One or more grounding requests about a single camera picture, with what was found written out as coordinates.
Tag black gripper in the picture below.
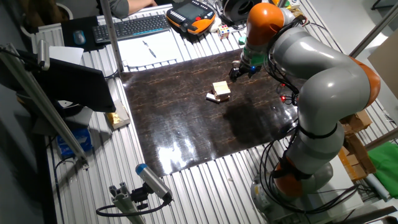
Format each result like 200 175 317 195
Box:
229 58 261 83

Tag wooden Jenga block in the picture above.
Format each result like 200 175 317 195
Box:
206 92 221 104

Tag person's forearm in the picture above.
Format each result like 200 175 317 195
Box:
108 0 158 19

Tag wooden Jenga tower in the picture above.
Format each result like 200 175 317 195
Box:
212 80 232 102

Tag Rubik's cube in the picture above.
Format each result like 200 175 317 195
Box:
217 24 231 40

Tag white rounded object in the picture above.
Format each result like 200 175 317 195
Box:
208 17 222 34

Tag dark marble pattern mat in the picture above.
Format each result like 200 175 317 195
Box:
120 48 307 178

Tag orange and black teach pendant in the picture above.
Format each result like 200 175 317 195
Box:
165 0 216 35

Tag dark pen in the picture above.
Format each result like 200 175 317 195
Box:
142 40 157 58

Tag white paper sheet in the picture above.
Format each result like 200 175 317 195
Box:
49 45 85 65
117 29 184 70

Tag black computer keyboard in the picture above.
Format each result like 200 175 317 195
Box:
91 14 172 44

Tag box with yellow contents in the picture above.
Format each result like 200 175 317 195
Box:
105 99 131 130

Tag wooden object behind robot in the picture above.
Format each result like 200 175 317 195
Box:
337 109 377 183

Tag tan cardboard sheet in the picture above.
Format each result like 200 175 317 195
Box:
368 30 398 100

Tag black flat monitor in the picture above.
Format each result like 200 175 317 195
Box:
0 49 116 113

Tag dark computer mouse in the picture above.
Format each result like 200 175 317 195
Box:
73 29 86 46

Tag black mouse pad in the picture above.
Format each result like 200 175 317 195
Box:
60 15 106 52

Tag blue tissue packet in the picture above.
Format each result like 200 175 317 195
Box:
56 128 93 158

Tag green cloth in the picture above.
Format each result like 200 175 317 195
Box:
368 141 398 199

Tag grey rolled sheet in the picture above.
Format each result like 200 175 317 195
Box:
365 174 391 202

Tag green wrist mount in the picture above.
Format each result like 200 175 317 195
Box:
242 46 269 67

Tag upright aluminium post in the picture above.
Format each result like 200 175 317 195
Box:
99 0 125 74

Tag silver camera with blue end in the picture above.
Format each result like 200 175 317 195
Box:
135 163 174 202

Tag aluminium profile camera stand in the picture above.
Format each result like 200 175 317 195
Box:
108 182 146 224

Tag black camera cable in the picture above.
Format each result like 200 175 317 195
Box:
95 198 172 218

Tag silver camera on frame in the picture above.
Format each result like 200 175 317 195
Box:
36 39 51 72

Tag slanted aluminium frame bar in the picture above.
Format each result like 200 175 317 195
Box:
0 43 90 169

